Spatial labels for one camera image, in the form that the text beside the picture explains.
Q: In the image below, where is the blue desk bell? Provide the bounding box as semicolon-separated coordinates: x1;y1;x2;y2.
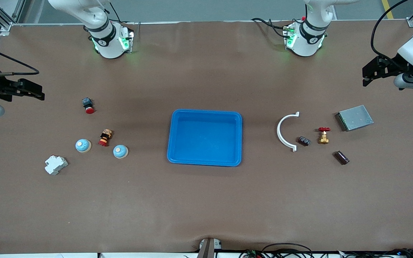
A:
75;139;92;153
113;144;129;159

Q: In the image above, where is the dark brown cylindrical capacitor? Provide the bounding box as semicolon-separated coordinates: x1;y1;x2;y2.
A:
333;150;350;166

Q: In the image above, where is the grey metal box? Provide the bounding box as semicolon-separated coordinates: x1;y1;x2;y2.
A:
335;105;374;132

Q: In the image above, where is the red button blue-black body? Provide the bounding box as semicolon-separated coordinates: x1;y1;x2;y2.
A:
82;97;95;114

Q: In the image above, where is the white circuit breaker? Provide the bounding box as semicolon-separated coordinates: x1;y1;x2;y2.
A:
44;155;68;176

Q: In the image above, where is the red yellow emergency stop button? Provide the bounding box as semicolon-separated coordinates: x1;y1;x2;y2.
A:
98;129;114;147

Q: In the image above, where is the white curved pipe clamp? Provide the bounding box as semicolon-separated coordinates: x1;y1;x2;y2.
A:
276;111;300;152

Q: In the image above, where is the blue plastic tray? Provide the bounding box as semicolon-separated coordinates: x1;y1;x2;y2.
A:
167;109;243;167

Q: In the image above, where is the brown table cover sheet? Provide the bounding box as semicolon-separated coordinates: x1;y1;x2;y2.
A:
0;20;413;255

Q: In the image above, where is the brass valve red handle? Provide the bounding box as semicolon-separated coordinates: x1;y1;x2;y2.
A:
318;127;331;144

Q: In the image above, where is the black base power cable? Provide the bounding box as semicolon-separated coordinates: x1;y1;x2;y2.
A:
251;17;289;38
108;2;123;23

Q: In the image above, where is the black cable bundle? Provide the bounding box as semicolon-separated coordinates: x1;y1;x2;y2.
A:
341;248;413;258

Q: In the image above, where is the black looped cable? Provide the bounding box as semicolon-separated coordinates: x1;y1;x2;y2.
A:
262;243;314;258

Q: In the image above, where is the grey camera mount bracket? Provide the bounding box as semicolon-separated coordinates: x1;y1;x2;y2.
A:
196;237;222;258

